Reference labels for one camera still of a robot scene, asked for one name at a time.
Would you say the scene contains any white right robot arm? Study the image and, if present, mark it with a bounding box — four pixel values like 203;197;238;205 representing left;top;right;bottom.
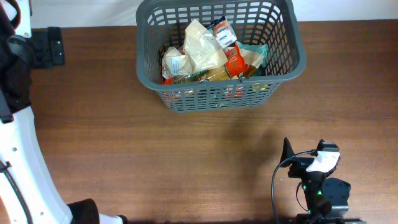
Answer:
76;23;351;223

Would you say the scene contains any teal wet wipes packet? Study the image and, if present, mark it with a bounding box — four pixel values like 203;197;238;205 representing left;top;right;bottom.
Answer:
237;42;269;67

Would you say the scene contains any grey plastic basket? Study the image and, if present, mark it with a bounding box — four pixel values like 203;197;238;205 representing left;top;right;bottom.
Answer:
136;0;307;113

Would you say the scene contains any beige snack bag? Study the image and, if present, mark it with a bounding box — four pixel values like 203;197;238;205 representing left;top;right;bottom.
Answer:
240;49;264;78

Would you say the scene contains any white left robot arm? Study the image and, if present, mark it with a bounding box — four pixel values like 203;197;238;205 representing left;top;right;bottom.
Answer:
1;0;128;224

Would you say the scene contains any black cable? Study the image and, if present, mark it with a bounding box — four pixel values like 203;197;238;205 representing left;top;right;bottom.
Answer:
270;149;318;224

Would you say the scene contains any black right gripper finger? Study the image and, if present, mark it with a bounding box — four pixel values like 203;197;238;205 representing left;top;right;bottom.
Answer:
317;139;339;152
279;137;294;168

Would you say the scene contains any San Remo spaghetti packet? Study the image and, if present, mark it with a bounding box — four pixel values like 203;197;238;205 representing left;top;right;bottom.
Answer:
162;43;249;85

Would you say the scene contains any Kleenex tissue multipack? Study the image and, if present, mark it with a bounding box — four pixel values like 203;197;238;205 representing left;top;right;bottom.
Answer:
207;16;237;49

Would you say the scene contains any beige paper bag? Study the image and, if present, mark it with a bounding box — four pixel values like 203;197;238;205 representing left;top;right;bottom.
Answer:
162;20;228;79

